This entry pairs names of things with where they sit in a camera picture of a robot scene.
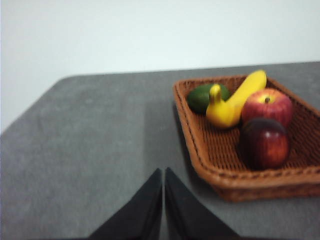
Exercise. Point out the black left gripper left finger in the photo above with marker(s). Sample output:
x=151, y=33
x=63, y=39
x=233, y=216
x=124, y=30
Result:
x=142, y=217

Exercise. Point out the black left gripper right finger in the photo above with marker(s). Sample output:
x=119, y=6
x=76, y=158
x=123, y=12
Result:
x=187, y=217

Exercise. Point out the dark purple plum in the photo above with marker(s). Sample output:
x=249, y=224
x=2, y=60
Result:
x=267, y=145

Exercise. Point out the brown wicker basket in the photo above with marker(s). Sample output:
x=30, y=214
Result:
x=220, y=180

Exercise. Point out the yellow banana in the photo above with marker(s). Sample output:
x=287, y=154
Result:
x=225, y=112

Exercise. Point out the green avocado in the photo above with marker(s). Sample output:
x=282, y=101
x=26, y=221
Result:
x=198, y=100

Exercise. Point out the red apple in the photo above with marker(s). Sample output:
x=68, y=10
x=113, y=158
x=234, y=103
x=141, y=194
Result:
x=272, y=107

